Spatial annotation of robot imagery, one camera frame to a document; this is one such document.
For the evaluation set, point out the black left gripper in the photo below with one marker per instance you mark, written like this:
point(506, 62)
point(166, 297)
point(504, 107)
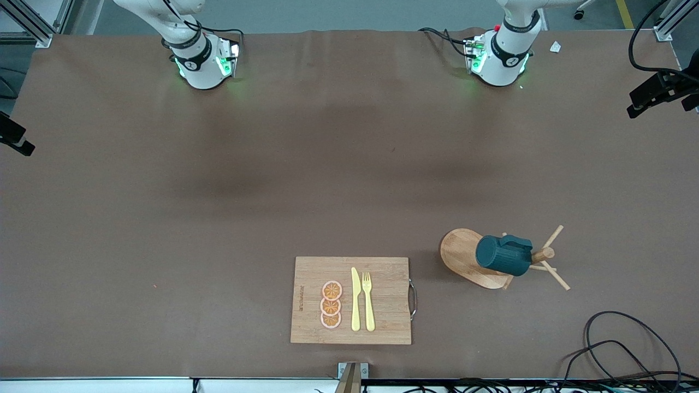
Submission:
point(662, 87)

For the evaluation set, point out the dark teal mug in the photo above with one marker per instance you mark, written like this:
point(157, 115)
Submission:
point(502, 259)

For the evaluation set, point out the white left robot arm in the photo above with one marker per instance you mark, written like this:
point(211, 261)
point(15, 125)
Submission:
point(502, 65)

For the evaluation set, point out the wooden mug rack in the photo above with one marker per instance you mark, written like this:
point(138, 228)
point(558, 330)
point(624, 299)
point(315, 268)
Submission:
point(458, 256)

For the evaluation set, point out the white paper scrap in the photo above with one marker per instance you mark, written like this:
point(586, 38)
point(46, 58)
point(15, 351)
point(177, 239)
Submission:
point(555, 47)

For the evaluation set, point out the black chair caster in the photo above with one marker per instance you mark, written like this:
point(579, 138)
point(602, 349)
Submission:
point(578, 15)

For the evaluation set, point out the brown table cover sheet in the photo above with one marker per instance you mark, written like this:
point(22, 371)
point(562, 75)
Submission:
point(164, 191)

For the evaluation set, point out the bamboo cutting board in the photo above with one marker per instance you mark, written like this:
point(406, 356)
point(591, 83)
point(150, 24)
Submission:
point(382, 273)

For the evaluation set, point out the toy orange slice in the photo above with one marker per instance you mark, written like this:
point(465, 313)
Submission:
point(330, 321)
point(330, 307)
point(332, 290)

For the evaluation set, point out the yellow plastic fork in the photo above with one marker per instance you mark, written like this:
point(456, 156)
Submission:
point(369, 311)

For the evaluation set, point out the yellow plastic knife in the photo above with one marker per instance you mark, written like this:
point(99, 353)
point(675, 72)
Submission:
point(355, 305)

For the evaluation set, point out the aluminium frame post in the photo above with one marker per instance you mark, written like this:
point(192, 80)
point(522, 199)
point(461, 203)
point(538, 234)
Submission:
point(33, 24)
point(663, 34)

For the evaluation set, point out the white table edge rail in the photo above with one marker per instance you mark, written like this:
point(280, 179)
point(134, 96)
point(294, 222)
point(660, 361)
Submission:
point(109, 386)

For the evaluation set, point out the aluminium bracket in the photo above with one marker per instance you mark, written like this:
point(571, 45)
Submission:
point(343, 371)

